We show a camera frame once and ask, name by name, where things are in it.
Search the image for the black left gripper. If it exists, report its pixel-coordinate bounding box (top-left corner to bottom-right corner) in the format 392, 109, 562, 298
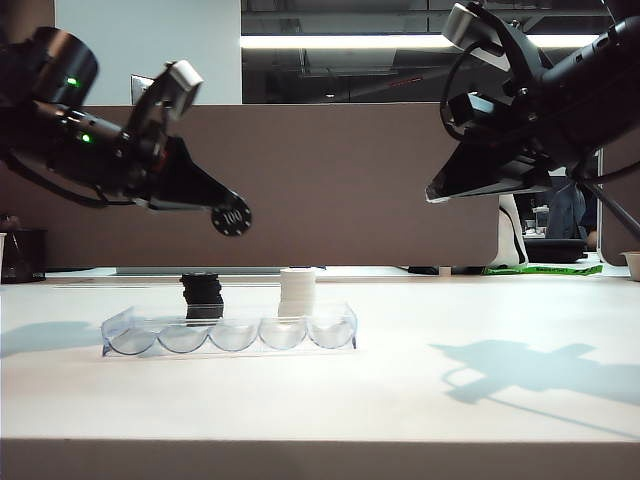
115, 107, 249, 214

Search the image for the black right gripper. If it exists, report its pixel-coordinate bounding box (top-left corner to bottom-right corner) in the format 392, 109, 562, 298
425, 69, 601, 203

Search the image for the black poker chip marked 100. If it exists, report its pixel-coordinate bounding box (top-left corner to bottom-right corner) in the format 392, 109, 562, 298
210, 194, 253, 237

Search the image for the stack of black poker chips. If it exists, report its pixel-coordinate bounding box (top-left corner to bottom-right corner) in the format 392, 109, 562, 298
180, 272, 225, 321

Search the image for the stack of white poker chips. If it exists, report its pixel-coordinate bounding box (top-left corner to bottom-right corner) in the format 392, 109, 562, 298
277, 268, 317, 319

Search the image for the clear acrylic chip tray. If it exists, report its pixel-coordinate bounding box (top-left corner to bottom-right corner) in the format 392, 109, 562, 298
101, 303, 359, 359

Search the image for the seated person in dark jacket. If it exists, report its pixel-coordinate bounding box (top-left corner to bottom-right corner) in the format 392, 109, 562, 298
547, 172, 600, 247

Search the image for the black padded case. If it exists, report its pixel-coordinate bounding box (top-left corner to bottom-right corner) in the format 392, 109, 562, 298
524, 238, 590, 262

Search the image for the brown desk partition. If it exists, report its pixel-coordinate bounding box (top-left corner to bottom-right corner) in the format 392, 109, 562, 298
0, 103, 502, 269
597, 149, 640, 266

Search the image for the beige paper bowl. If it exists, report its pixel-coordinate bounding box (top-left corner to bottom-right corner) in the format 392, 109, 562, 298
619, 251, 640, 282

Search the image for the long ceiling light strip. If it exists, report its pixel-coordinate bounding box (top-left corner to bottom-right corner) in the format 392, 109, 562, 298
240, 33, 601, 50

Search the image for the white bag with black strap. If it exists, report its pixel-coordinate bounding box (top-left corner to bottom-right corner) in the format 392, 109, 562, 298
492, 194, 530, 267

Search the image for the black looped right arm cable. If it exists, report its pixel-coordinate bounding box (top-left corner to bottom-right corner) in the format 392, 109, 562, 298
439, 44, 516, 145

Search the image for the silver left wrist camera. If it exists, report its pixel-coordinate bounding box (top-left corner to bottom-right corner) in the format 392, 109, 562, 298
162, 59, 205, 119

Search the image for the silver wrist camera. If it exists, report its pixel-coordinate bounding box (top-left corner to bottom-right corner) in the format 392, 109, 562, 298
442, 2, 506, 56
162, 59, 205, 119

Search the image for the green lanyard strap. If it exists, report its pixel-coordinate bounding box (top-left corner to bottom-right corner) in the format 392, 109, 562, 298
483, 264, 605, 277

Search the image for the metal wall outlet plate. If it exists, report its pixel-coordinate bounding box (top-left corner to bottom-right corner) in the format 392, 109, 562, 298
130, 74, 159, 105

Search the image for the grey metal partition rail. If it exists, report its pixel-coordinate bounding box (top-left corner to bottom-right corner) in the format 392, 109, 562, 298
115, 267, 326, 276

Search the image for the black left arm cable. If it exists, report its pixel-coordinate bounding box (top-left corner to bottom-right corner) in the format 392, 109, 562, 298
2, 154, 110, 209

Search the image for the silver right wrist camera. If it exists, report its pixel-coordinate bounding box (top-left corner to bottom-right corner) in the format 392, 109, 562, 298
442, 2, 506, 56

